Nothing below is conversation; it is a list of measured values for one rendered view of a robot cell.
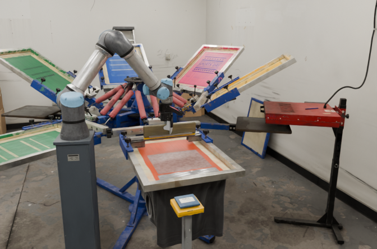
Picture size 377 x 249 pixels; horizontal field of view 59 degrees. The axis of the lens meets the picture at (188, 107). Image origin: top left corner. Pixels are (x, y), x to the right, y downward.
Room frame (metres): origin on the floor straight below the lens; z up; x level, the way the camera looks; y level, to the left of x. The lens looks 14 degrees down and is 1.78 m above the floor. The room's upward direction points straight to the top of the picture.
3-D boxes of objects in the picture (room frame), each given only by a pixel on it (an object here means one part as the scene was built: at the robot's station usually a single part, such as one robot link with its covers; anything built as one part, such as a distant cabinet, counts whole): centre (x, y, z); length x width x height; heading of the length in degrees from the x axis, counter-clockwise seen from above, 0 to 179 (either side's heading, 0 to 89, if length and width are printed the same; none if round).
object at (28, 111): (3.12, 1.10, 0.91); 1.34 x 0.40 x 0.08; 80
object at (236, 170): (2.01, 0.08, 0.97); 0.79 x 0.58 x 0.04; 20
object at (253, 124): (2.89, -0.22, 0.91); 1.34 x 0.40 x 0.08; 80
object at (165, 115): (2.11, 0.15, 1.23); 0.09 x 0.08 x 0.12; 110
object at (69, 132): (1.70, 0.61, 1.25); 0.15 x 0.15 x 0.10
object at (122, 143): (2.14, 0.42, 0.98); 0.30 x 0.05 x 0.07; 20
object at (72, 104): (1.71, 0.61, 1.37); 0.13 x 0.12 x 0.14; 29
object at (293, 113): (2.75, -0.96, 1.06); 0.61 x 0.46 x 0.12; 80
